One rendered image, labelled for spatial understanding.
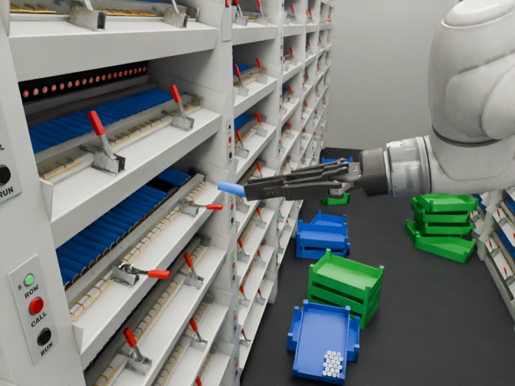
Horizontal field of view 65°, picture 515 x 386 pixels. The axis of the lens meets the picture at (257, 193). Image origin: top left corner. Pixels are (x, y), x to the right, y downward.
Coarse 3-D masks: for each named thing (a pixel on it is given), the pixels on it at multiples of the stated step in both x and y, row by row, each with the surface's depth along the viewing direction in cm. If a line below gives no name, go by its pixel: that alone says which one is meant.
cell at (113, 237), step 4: (88, 228) 74; (92, 228) 74; (96, 228) 74; (100, 228) 74; (92, 232) 74; (96, 232) 74; (100, 232) 74; (104, 232) 74; (108, 232) 74; (104, 236) 73; (108, 236) 73; (112, 236) 73; (116, 236) 74; (120, 236) 74; (116, 240) 73; (116, 244) 74
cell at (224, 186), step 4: (220, 180) 72; (220, 184) 72; (224, 184) 72; (228, 184) 72; (232, 184) 72; (220, 188) 72; (224, 188) 72; (228, 188) 71; (232, 188) 71; (236, 188) 71; (240, 188) 71; (228, 192) 72; (232, 192) 72; (236, 192) 71; (240, 192) 71; (244, 196) 71
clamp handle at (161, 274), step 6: (132, 264) 66; (132, 270) 66; (138, 270) 66; (144, 270) 66; (150, 270) 66; (156, 270) 66; (162, 270) 65; (150, 276) 65; (156, 276) 65; (162, 276) 64; (168, 276) 65
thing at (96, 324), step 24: (192, 168) 105; (216, 168) 105; (168, 192) 97; (216, 192) 103; (168, 240) 80; (144, 264) 72; (168, 264) 79; (120, 288) 65; (144, 288) 70; (96, 312) 60; (120, 312) 62; (96, 336) 56
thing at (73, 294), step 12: (192, 180) 100; (180, 192) 93; (192, 192) 97; (168, 204) 87; (156, 216) 82; (144, 228) 77; (132, 240) 73; (120, 252) 69; (96, 264) 65; (108, 264) 66; (84, 276) 62; (96, 276) 63; (72, 288) 59; (84, 288) 60; (72, 300) 58; (72, 312) 57
